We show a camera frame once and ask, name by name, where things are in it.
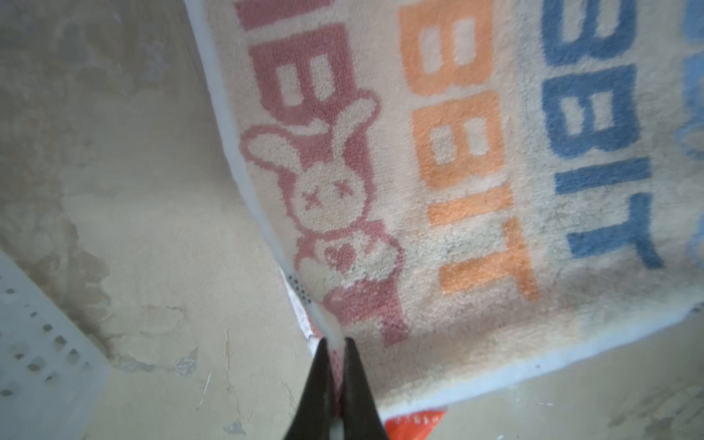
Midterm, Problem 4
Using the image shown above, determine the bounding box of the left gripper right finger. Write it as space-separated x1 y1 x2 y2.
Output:
340 337 389 440

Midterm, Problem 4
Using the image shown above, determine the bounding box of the white plastic basket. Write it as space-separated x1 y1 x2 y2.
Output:
1 254 109 439

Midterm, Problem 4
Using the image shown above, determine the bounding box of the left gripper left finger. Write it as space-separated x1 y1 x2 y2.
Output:
283 338 336 440

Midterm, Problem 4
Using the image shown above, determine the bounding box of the orange rabbit towel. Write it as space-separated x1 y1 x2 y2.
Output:
186 1 703 430

